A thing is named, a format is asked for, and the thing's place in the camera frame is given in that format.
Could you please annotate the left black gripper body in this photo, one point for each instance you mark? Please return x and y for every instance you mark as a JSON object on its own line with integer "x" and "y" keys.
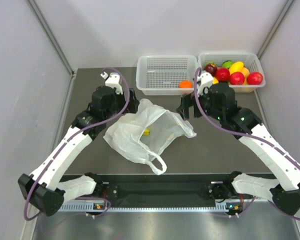
{"x": 131, "y": 108}

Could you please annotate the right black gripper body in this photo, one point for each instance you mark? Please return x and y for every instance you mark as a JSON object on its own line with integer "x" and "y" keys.
{"x": 205, "y": 101}

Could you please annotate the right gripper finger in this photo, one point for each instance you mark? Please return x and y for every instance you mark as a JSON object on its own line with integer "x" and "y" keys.
{"x": 186, "y": 114}
{"x": 184, "y": 104}

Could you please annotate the orange tangerine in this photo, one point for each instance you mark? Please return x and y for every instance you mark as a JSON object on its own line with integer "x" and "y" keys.
{"x": 186, "y": 84}

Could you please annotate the white plastic bag with fruit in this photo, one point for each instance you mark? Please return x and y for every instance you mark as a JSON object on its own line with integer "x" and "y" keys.
{"x": 126, "y": 137}

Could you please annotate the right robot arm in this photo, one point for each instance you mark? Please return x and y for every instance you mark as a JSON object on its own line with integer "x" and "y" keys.
{"x": 219, "y": 102}

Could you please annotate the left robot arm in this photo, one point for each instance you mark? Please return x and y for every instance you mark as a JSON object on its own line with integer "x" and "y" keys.
{"x": 43, "y": 188}

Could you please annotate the yellow banana in bag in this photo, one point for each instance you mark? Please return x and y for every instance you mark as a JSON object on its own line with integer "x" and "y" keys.
{"x": 146, "y": 132}

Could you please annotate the orange fruit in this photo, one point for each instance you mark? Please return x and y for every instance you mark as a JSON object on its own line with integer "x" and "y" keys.
{"x": 245, "y": 71}

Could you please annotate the yellow lemon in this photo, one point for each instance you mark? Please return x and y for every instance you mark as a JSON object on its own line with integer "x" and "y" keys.
{"x": 215, "y": 81}

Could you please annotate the red apple middle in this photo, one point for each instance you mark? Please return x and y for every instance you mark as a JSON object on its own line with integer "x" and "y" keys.
{"x": 222, "y": 74}

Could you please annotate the dark red apple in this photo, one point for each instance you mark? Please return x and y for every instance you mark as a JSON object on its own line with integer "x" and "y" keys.
{"x": 211, "y": 68}

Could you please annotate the empty white plastic basket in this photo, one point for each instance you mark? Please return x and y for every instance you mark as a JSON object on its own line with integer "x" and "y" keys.
{"x": 161, "y": 75}

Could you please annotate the red apple front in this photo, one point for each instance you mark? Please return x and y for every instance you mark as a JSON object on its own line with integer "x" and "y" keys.
{"x": 236, "y": 78}

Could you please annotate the green lime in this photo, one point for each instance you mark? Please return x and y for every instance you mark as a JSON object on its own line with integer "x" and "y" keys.
{"x": 227, "y": 64}

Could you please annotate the yellow mango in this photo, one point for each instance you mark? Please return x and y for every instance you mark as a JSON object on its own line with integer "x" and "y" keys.
{"x": 236, "y": 67}

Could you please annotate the red apple right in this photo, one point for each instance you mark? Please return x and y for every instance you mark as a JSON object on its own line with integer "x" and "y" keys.
{"x": 254, "y": 78}

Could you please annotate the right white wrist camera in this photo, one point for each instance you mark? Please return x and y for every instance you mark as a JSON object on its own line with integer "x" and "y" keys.
{"x": 204, "y": 80}

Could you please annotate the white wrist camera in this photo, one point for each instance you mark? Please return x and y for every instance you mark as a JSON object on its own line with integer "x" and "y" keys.
{"x": 113, "y": 81}
{"x": 204, "y": 80}

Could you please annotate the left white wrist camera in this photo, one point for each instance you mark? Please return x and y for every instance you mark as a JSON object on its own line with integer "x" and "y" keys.
{"x": 113, "y": 81}

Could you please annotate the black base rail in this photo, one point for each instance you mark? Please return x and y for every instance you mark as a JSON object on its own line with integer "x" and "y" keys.
{"x": 163, "y": 191}

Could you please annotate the grey slotted cable duct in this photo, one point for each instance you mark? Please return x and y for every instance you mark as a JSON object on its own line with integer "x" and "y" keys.
{"x": 98, "y": 206}

